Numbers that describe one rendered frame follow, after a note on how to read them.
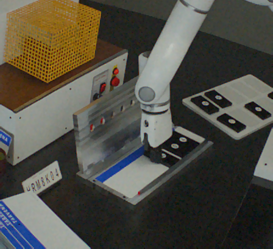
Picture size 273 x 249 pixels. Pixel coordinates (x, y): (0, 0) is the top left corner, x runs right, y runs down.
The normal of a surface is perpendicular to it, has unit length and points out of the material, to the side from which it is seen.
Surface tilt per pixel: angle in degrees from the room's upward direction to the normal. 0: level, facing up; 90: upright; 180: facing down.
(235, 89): 0
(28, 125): 90
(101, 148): 75
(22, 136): 90
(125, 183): 0
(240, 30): 90
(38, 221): 0
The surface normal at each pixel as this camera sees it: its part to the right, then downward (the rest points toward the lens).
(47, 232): 0.14, -0.84
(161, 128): 0.83, 0.22
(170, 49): 0.18, -0.29
